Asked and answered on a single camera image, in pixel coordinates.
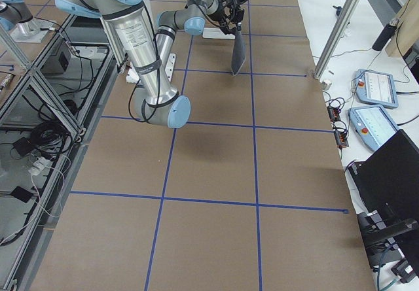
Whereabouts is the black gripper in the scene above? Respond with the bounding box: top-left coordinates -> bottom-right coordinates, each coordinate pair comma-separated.
219,1 -> 244,32

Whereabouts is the blue grey towel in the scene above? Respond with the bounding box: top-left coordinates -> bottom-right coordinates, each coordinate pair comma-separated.
231,28 -> 246,76

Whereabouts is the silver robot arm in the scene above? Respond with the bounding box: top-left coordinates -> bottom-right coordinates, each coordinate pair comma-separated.
156,0 -> 248,36
54,0 -> 191,129

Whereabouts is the white wooden towel rack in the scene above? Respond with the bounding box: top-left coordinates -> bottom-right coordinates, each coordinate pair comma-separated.
202,27 -> 235,40

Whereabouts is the small metal cylinder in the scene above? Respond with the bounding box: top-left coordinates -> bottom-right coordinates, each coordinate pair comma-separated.
321,80 -> 332,90

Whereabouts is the far teach pendant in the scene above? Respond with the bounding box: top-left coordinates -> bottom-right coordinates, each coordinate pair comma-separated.
354,69 -> 399,109

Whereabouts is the teach pendant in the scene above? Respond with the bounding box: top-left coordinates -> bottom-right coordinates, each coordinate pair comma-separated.
354,69 -> 399,109
348,104 -> 399,151

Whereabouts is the near teach pendant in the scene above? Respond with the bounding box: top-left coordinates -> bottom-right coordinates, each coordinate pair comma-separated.
348,104 -> 399,151

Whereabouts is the black laptop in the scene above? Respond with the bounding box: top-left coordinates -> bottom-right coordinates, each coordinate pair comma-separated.
347,129 -> 419,220

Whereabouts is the white pedestal column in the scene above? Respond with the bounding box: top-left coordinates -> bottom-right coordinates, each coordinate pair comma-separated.
126,52 -> 176,85

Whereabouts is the aluminium frame post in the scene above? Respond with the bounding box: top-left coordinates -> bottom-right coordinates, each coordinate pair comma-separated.
313,0 -> 359,80

